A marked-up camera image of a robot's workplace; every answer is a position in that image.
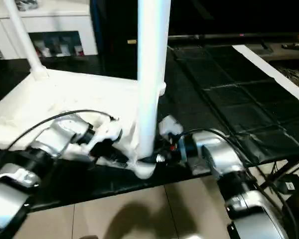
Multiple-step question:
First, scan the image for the white plastic children's table top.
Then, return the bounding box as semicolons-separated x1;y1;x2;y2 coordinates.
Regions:
0;69;166;180

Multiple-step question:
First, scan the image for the white plastic table leg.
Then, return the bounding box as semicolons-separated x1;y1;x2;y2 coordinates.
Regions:
132;0;172;162
4;0;48;81

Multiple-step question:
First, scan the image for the black work mat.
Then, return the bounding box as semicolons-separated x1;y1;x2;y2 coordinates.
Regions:
0;44;299;212

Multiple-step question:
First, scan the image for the red bottle in cabinet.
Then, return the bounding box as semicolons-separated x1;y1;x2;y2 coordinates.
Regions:
34;40;46;57

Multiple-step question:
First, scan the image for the black floor device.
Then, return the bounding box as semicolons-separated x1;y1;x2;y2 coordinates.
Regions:
279;178;299;195

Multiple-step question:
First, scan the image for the white flat board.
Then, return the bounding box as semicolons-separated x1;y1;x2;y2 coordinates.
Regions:
233;45;299;108

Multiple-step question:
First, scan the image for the black metal bar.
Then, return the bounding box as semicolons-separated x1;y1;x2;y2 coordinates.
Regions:
168;33;299;42

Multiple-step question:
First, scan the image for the white glass-door cabinet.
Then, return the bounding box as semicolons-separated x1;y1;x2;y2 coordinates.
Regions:
0;0;98;59

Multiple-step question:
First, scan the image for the dark object on cabinet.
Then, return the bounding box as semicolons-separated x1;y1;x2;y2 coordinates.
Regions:
15;0;38;10

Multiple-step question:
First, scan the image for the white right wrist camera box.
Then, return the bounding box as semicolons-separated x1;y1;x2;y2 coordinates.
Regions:
158;115;184;140

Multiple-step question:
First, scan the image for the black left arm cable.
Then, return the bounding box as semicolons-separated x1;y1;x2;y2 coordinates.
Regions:
0;110;119;177

